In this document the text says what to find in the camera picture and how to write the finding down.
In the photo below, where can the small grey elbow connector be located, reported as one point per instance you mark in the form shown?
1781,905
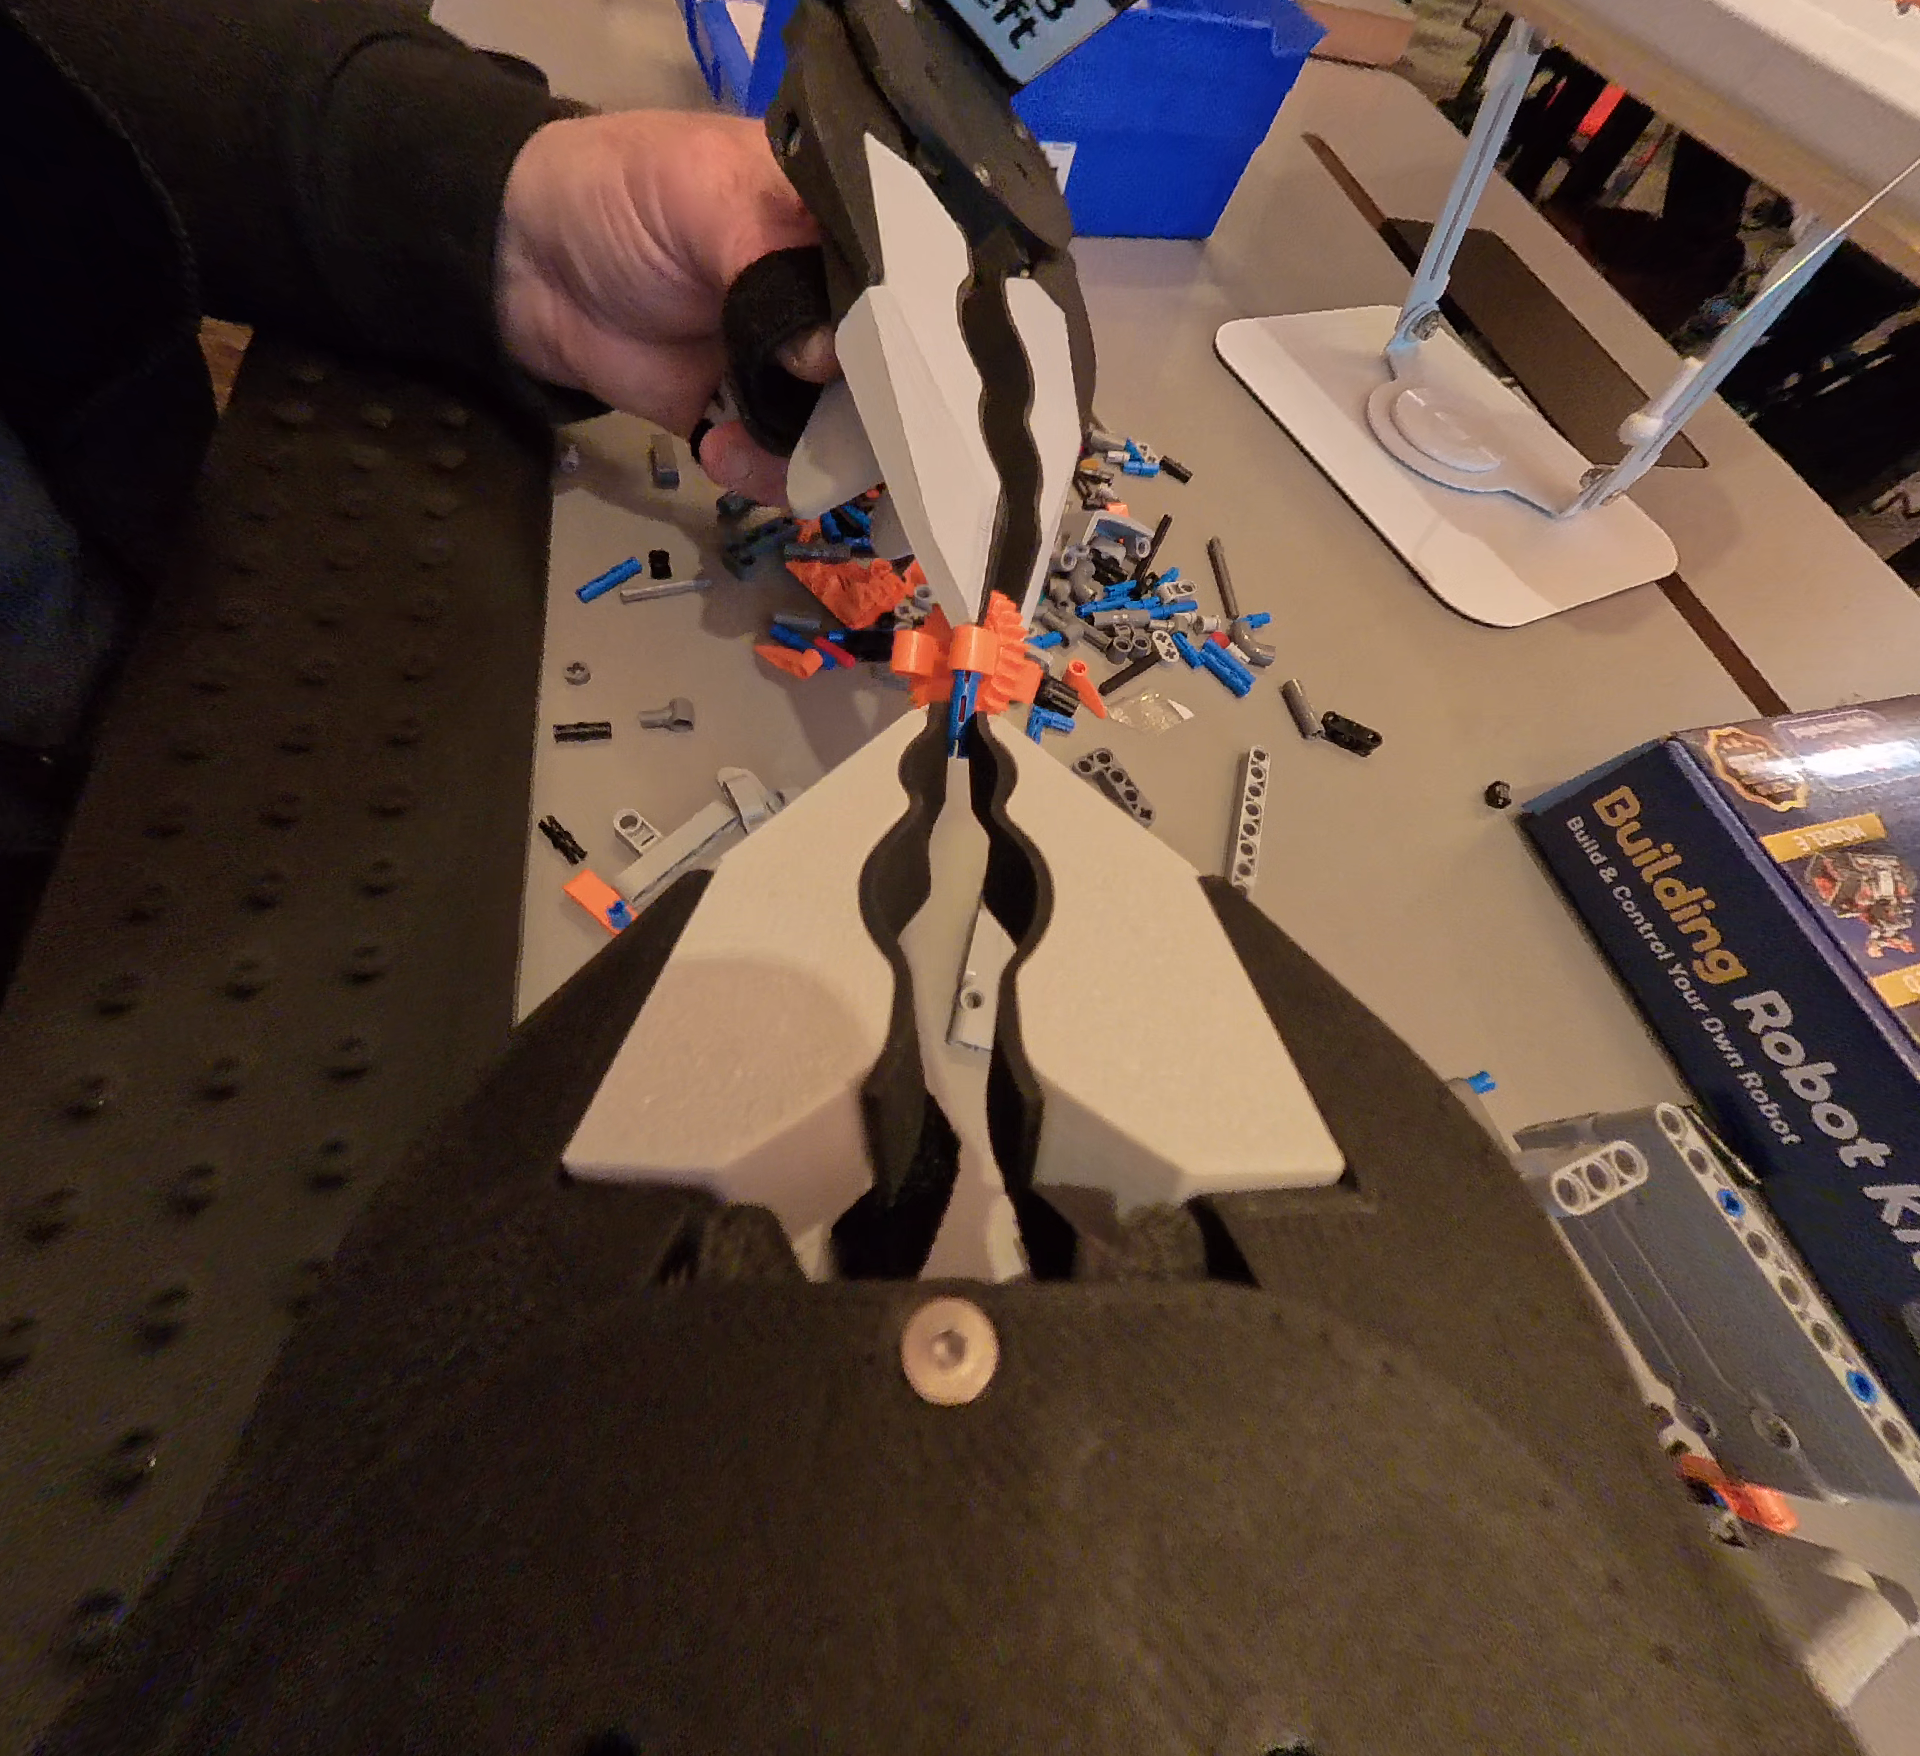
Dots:
668,714

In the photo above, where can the black short pin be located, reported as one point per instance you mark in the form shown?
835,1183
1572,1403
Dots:
561,838

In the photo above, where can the grey tube connector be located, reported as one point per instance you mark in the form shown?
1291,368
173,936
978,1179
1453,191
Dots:
1299,710

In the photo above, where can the long blue pin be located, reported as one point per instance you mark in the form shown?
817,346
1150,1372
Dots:
957,719

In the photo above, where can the long grey holed beam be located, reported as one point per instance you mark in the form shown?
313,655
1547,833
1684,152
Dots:
1249,819

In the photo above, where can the orange connector block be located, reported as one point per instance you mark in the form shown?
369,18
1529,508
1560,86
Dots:
593,897

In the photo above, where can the pile of small building parts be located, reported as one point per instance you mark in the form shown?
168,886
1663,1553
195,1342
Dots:
1141,601

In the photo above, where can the white book stand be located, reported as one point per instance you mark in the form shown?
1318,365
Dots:
1349,405

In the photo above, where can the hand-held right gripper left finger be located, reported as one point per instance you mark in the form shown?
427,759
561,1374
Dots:
734,1036

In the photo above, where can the person's left hand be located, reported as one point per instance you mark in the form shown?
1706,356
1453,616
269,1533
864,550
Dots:
630,257

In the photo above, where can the orange toothed gear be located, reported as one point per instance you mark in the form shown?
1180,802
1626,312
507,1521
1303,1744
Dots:
975,653

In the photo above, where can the small clear sticker bag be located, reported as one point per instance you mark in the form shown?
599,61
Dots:
1156,712

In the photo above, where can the grey rectangular panel piece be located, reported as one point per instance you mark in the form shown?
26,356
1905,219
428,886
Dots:
973,1006

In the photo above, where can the blue plastic bin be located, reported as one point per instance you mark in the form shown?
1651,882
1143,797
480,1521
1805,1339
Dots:
1171,105

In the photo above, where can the blue robot kit box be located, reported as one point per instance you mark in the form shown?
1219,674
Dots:
1695,946

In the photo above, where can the black flat link piece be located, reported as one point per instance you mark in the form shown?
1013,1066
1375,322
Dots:
1349,732

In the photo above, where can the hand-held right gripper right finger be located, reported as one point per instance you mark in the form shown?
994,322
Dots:
1171,1036

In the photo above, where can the grey partly built model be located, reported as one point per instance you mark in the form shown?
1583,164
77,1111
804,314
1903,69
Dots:
1695,1277

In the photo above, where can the dark grey angled beam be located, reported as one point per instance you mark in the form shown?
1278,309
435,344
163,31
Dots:
1113,784

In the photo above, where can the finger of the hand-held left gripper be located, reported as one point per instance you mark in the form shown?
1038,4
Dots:
917,391
1057,391

